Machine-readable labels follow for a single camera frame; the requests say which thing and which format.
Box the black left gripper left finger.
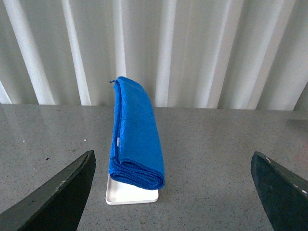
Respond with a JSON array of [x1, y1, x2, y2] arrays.
[[0, 150, 96, 231]]

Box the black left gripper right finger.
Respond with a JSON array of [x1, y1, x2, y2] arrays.
[[251, 152, 308, 231]]

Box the blue microfiber cloth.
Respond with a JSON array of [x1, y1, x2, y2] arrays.
[[109, 77, 165, 190]]

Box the white towel rack wooden bars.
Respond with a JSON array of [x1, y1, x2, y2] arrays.
[[105, 176, 159, 205]]

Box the white pleated curtain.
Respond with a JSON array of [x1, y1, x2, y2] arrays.
[[0, 0, 308, 111]]

